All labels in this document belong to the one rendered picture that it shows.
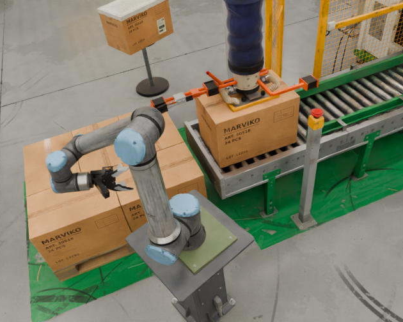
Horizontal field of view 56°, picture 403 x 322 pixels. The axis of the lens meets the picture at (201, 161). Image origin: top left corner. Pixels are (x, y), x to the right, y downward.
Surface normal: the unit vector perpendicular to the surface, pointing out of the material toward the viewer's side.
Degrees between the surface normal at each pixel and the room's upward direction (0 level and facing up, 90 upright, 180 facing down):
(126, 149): 81
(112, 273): 0
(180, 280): 0
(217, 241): 4
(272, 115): 90
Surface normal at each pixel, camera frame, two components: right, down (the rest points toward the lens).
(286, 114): 0.35, 0.62
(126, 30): 0.70, 0.44
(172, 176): -0.11, -0.72
